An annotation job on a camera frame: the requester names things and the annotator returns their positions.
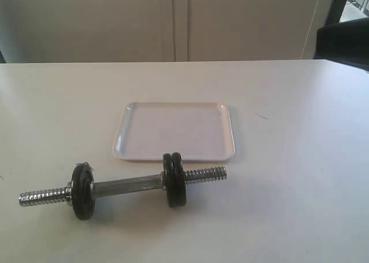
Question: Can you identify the black weight plate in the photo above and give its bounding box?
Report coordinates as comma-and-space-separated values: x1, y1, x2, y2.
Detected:
163, 153, 178, 208
71, 162, 95, 220
172, 152, 187, 206

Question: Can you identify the chrome threaded dumbbell bar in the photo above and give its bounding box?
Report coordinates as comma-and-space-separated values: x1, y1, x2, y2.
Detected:
18, 166, 227, 207

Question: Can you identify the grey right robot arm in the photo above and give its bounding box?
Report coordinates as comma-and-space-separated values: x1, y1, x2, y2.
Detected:
314, 18, 369, 71

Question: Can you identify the white rectangular tray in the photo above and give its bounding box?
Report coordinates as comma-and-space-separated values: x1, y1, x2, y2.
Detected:
112, 102, 235, 162

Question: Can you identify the dark window frame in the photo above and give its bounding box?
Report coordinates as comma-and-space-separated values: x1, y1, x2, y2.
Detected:
324, 0, 347, 26

